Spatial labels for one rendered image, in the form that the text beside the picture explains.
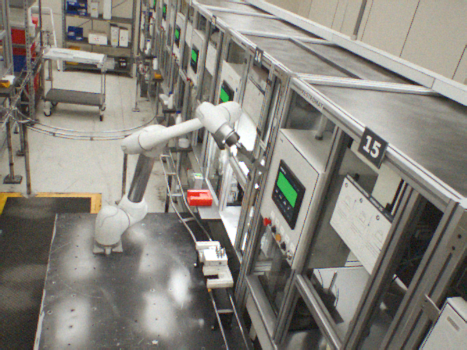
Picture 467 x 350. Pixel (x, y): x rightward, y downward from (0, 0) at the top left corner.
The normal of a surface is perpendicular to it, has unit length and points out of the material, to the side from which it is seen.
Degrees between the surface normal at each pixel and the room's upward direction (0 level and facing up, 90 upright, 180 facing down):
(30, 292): 0
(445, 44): 90
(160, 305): 0
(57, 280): 0
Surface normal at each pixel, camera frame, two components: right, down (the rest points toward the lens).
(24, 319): 0.17, -0.87
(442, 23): -0.95, -0.02
